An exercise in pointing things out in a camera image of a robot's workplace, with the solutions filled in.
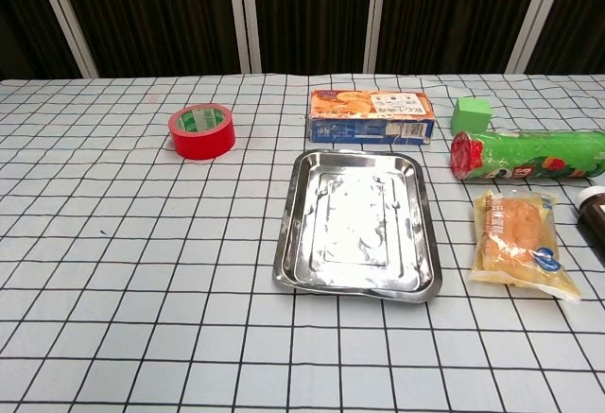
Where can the red tape roll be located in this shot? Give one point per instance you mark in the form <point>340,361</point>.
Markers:
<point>203,141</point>

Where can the dark corrugated backdrop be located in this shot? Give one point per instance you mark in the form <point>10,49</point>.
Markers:
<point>160,11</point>

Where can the green chips can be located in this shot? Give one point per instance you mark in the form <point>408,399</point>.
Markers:
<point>529,155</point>

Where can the stainless steel tray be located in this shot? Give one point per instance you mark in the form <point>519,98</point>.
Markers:
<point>357,224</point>

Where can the packaged bread in plastic wrapper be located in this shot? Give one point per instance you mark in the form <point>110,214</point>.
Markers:
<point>515,238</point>

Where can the white black checkered tablecloth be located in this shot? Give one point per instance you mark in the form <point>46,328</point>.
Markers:
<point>142,266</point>

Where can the blue orange biscuit box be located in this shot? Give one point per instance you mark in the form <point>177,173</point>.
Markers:
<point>368,125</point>

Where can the green cube block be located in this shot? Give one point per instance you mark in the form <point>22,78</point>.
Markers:
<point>470,114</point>

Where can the dark brown bottle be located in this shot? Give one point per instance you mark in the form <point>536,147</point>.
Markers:
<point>594,214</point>

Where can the white frame post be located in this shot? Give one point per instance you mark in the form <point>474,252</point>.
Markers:
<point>376,13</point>
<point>243,13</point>
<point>531,13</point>
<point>63,16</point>

